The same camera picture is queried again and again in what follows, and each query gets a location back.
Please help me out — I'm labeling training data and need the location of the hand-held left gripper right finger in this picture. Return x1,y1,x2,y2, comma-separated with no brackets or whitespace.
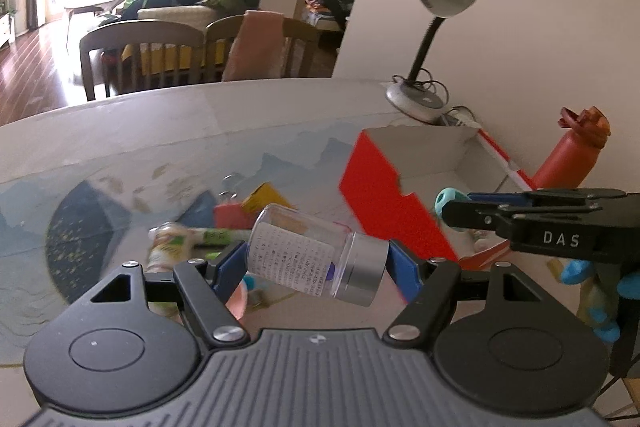
382,241,547,353

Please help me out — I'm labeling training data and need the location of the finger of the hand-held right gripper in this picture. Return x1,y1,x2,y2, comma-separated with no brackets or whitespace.
467,188,628,210
442,199,531,238

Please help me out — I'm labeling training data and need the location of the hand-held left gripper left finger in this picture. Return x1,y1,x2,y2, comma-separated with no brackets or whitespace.
90,243,251,349

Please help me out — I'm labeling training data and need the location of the small teal round object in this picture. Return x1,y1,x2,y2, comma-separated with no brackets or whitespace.
434,187,457,218

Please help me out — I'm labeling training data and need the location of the glass bottle with silver cap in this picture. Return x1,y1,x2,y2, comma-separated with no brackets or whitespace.
245,203,391,308

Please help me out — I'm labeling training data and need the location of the red cardboard box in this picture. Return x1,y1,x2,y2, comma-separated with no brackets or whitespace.
339,125,538,306

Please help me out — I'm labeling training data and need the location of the pink bowl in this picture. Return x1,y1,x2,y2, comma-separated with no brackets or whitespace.
225,282,249,321

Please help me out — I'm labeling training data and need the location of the red water bottle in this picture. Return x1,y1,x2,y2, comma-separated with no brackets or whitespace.
532,106,612,190

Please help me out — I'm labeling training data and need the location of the red binder clip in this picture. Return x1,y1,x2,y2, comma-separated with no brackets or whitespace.
214,174,262,230

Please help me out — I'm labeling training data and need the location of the small jar with green label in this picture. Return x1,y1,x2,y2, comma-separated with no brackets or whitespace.
148,223,202,274

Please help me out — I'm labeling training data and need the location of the small yellow box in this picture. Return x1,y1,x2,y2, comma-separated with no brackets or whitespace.
240,182,297,221

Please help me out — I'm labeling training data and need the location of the printed table mat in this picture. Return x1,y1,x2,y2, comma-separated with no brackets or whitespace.
0,127,451,360

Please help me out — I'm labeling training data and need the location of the yellow cloth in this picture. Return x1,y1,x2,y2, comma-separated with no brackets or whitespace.
122,41,212,76

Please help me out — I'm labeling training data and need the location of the pink cloth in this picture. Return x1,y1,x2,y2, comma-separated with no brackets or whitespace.
222,10,287,82

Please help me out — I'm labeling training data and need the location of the dark wooden chair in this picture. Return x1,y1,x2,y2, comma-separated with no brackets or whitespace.
79,20,206,102
206,14,321,82

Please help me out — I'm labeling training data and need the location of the cluttered bed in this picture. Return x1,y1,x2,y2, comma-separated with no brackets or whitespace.
304,0,358,32

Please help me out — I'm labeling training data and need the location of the black lamp cable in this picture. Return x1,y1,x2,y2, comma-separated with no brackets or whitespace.
390,67,453,108

